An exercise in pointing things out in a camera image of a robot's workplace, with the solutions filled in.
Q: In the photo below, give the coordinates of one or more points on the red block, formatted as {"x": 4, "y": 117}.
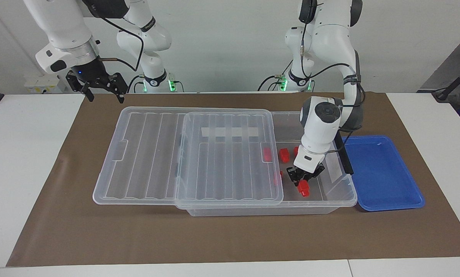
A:
{"x": 296, "y": 151}
{"x": 304, "y": 189}
{"x": 278, "y": 177}
{"x": 267, "y": 154}
{"x": 284, "y": 154}

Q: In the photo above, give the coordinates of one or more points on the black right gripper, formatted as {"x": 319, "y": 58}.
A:
{"x": 89, "y": 73}

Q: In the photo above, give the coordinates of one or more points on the blue plastic tray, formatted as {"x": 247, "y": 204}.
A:
{"x": 384, "y": 173}

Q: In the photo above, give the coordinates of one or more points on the clear ribbed box lid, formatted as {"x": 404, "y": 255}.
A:
{"x": 145, "y": 154}

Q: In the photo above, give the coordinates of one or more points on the black box latch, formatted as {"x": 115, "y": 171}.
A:
{"x": 347, "y": 161}

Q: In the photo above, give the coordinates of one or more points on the white wall socket box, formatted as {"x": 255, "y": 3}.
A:
{"x": 41, "y": 82}

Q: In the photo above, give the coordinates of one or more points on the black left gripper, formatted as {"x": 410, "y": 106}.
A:
{"x": 305, "y": 176}

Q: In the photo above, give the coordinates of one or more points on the clear plastic storage box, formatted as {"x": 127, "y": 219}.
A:
{"x": 318, "y": 196}

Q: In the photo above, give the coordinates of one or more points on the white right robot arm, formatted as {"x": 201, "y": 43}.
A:
{"x": 64, "y": 34}

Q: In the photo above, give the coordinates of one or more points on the brown table mat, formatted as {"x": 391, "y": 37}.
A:
{"x": 60, "y": 215}

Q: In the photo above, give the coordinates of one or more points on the black tripod stand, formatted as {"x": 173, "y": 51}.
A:
{"x": 455, "y": 82}

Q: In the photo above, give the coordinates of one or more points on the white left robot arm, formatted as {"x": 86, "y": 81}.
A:
{"x": 322, "y": 123}

